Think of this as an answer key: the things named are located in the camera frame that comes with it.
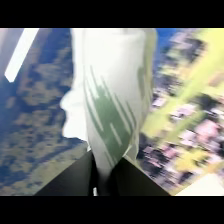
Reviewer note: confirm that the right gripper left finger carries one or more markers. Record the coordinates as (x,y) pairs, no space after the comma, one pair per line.
(71,178)

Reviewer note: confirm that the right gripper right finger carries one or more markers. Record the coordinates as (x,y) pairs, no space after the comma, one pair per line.
(136,180)

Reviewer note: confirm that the white T-shirt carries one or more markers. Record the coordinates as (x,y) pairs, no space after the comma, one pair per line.
(110,93)

